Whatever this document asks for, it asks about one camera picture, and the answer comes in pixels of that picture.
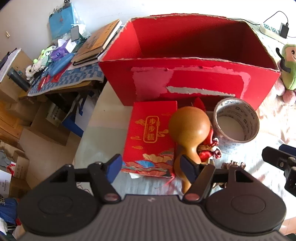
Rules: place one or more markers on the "yellow paperback book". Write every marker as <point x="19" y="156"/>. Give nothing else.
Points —
<point x="108" y="30"/>

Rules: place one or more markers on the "white and blue shopping bag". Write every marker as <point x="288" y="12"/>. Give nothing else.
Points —
<point x="76" y="120"/>

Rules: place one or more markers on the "black thermos bottle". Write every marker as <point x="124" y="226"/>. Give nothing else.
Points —
<point x="18" y="80"/>

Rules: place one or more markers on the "purple toy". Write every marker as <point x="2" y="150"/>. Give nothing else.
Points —
<point x="57" y="53"/>

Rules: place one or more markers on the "brown dried gourd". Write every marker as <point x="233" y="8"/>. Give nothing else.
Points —
<point x="189" y="127"/>

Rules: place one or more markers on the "large red cardboard box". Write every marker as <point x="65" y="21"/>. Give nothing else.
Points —
<point x="185" y="76"/>

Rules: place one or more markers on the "blue pencil case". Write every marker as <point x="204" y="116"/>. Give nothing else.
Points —
<point x="60" y="64"/>

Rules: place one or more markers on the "clear plastic bag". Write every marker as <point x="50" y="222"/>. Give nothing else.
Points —
<point x="82" y="25"/>

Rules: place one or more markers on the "black smartphone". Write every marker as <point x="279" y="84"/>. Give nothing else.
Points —
<point x="74" y="33"/>

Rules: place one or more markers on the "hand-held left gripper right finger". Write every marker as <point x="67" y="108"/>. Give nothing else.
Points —
<point x="187" y="170"/>

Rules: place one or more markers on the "red envelope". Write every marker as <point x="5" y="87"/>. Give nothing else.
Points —
<point x="54" y="77"/>

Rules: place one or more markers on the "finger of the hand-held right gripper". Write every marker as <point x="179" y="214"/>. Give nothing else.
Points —
<point x="275" y="157"/>
<point x="288" y="147"/>

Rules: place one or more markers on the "red ornament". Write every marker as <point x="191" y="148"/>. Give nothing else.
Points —
<point x="208" y="150"/>

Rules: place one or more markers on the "white paper stack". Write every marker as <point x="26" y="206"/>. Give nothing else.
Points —
<point x="11" y="60"/>

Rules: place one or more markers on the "red gift box gold print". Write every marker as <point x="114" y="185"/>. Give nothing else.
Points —
<point x="148" y="129"/>

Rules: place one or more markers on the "black charger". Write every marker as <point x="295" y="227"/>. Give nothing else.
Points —
<point x="283" y="30"/>

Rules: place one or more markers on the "green frog plush toy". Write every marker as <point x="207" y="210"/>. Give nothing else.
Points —
<point x="46" y="52"/>

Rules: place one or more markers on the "brown cover book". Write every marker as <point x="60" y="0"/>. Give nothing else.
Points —
<point x="89" y="49"/>

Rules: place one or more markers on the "brown pine cone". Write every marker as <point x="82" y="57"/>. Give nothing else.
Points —
<point x="231" y="165"/>

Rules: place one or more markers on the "white power strip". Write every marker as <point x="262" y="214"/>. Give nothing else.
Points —
<point x="268" y="29"/>

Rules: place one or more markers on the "green cartoon bed sheet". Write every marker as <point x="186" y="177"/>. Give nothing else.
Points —
<point x="104" y="139"/>

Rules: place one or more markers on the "green smiling plush toy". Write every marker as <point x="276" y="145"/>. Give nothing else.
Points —
<point x="290" y="69"/>

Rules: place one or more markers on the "small white plush toy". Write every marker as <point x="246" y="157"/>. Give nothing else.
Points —
<point x="31" y="70"/>

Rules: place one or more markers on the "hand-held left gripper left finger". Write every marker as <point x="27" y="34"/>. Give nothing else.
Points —
<point x="114" y="168"/>

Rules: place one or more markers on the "wooden desk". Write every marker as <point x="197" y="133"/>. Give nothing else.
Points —
<point x="69" y="90"/>

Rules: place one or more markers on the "white tissue paper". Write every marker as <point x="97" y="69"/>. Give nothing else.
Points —
<point x="69" y="46"/>

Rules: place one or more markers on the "blue patterned cloth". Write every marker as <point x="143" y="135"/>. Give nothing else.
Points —
<point x="81" y="74"/>

